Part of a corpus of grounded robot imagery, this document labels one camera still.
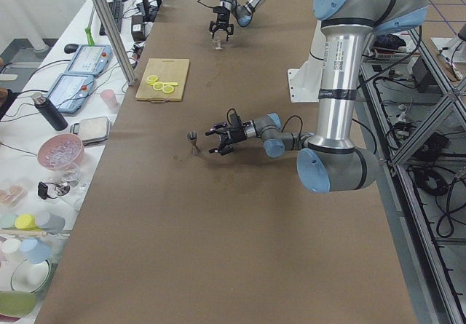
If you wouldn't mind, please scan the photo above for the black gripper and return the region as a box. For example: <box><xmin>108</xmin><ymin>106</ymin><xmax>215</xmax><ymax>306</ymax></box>
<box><xmin>205</xmin><ymin>122</ymin><xmax>246</xmax><ymax>156</ymax></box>
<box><xmin>209</xmin><ymin>11</ymin><xmax>234</xmax><ymax>41</ymax></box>

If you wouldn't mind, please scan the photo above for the clear glass shaker cup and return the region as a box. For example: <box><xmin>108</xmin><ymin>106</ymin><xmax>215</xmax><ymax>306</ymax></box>
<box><xmin>212</xmin><ymin>39</ymin><xmax>223</xmax><ymax>51</ymax></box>

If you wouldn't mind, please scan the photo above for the steel measuring jigger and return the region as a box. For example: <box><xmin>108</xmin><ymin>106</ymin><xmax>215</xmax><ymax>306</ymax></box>
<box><xmin>186</xmin><ymin>131</ymin><xmax>200</xmax><ymax>156</ymax></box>

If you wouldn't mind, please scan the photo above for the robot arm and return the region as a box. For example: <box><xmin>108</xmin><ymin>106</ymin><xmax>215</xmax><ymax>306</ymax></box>
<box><xmin>210</xmin><ymin>0</ymin><xmax>428</xmax><ymax>193</ymax></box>
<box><xmin>209</xmin><ymin>0</ymin><xmax>266</xmax><ymax>40</ymax></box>

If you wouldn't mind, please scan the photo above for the pink plastic cup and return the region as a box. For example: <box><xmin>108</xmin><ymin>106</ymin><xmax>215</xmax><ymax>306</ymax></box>
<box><xmin>100</xmin><ymin>89</ymin><xmax>119</xmax><ymax>109</ymax></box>

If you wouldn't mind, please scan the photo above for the grey plastic cup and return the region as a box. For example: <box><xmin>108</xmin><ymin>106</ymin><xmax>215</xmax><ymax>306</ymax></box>
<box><xmin>35</xmin><ymin>211</ymin><xmax>66</xmax><ymax>234</ymax></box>

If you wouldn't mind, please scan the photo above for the yellow plastic cup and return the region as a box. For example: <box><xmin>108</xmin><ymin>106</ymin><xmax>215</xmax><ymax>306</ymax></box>
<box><xmin>14</xmin><ymin>213</ymin><xmax>40</xmax><ymax>231</ymax></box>

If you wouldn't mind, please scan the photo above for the blue plastic cup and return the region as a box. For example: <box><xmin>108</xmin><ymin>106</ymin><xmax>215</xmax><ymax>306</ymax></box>
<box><xmin>20</xmin><ymin>238</ymin><xmax>52</xmax><ymax>264</ymax></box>

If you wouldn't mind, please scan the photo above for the mint green plastic cup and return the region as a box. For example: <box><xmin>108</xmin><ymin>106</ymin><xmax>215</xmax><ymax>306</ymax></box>
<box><xmin>0</xmin><ymin>213</ymin><xmax>18</xmax><ymax>229</ymax></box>

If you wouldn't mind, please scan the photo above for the white plastic cup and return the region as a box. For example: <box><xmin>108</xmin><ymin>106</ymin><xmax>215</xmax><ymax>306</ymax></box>
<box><xmin>1</xmin><ymin>238</ymin><xmax>25</xmax><ymax>263</ymax></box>

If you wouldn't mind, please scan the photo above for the bamboo cutting board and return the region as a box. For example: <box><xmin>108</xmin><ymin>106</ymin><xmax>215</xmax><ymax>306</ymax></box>
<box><xmin>135</xmin><ymin>58</ymin><xmax>190</xmax><ymax>102</ymax></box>

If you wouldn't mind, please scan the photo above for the lemon slice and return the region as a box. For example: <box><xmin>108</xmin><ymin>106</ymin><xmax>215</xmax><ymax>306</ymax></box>
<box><xmin>162</xmin><ymin>85</ymin><xmax>175</xmax><ymax>95</ymax></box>
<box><xmin>146</xmin><ymin>75</ymin><xmax>159</xmax><ymax>85</ymax></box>
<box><xmin>152</xmin><ymin>82</ymin><xmax>164</xmax><ymax>91</ymax></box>

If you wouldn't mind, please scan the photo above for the black power adapter box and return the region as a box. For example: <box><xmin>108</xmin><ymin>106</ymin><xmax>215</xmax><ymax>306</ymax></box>
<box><xmin>131</xmin><ymin>15</ymin><xmax>146</xmax><ymax>42</ymax></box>

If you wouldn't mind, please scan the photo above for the black keyboard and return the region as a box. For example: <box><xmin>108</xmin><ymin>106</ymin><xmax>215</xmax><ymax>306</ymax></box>
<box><xmin>107</xmin><ymin>1</ymin><xmax>124</xmax><ymax>33</ymax></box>

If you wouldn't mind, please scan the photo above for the grey kitchen scale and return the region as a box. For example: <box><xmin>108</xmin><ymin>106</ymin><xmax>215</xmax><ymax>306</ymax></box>
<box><xmin>70</xmin><ymin>116</ymin><xmax>112</xmax><ymax>146</ymax></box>

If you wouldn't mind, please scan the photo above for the blue teach pendant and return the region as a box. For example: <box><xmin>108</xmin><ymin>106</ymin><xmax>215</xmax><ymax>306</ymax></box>
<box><xmin>47</xmin><ymin>73</ymin><xmax>95</xmax><ymax>115</ymax></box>
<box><xmin>66</xmin><ymin>44</ymin><xmax>112</xmax><ymax>76</ymax></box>

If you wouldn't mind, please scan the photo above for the black computer mouse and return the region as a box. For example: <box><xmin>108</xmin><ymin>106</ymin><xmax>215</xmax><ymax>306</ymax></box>
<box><xmin>63</xmin><ymin>44</ymin><xmax>79</xmax><ymax>54</ymax></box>

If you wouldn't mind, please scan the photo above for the wine glass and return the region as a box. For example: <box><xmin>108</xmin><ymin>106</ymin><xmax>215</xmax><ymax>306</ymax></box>
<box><xmin>54</xmin><ymin>162</ymin><xmax>81</xmax><ymax>197</ymax></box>

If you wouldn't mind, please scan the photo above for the pink bowl with ice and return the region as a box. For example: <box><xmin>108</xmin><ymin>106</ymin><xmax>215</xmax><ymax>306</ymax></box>
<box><xmin>37</xmin><ymin>133</ymin><xmax>84</xmax><ymax>171</ymax></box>

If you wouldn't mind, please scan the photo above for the black water bottle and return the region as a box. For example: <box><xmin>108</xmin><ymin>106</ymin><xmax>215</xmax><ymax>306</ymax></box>
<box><xmin>31</xmin><ymin>92</ymin><xmax>68</xmax><ymax>131</ymax></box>

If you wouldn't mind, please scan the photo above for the white plate green rim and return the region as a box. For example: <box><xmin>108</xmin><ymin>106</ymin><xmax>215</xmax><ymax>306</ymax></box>
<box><xmin>10</xmin><ymin>260</ymin><xmax>52</xmax><ymax>293</ymax></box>

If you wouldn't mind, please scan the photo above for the green bowl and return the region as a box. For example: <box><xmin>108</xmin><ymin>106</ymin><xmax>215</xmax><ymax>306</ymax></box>
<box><xmin>1</xmin><ymin>291</ymin><xmax>36</xmax><ymax>317</ymax></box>

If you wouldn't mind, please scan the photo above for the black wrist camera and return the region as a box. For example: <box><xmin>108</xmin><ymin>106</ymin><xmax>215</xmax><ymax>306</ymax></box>
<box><xmin>213</xmin><ymin>6</ymin><xmax>229</xmax><ymax>15</ymax></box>
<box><xmin>226</xmin><ymin>108</ymin><xmax>242</xmax><ymax>130</ymax></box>

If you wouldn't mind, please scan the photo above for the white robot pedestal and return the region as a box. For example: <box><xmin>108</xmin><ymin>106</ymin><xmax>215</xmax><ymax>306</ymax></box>
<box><xmin>288</xmin><ymin>39</ymin><xmax>347</xmax><ymax>103</ymax></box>

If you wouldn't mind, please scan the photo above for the aluminium frame post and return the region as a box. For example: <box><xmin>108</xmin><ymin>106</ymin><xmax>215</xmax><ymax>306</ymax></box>
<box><xmin>92</xmin><ymin>0</ymin><xmax>136</xmax><ymax>86</ymax></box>

